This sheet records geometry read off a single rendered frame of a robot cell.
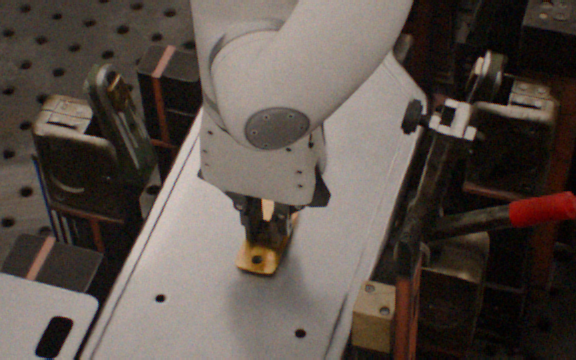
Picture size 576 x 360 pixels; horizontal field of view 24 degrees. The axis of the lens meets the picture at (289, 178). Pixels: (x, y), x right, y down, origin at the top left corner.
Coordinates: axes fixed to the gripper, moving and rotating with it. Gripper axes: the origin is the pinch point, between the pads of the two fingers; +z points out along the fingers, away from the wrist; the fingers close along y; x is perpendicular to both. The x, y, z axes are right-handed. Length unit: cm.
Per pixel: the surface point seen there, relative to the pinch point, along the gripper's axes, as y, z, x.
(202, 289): 3.8, 3.0, 7.0
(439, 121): -15.1, -17.6, 0.0
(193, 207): 7.9, 3.0, -1.5
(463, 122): -17.0, -18.4, 0.2
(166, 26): 34, 33, -52
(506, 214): -21.2, -8.7, 0.5
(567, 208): -25.9, -11.3, 0.6
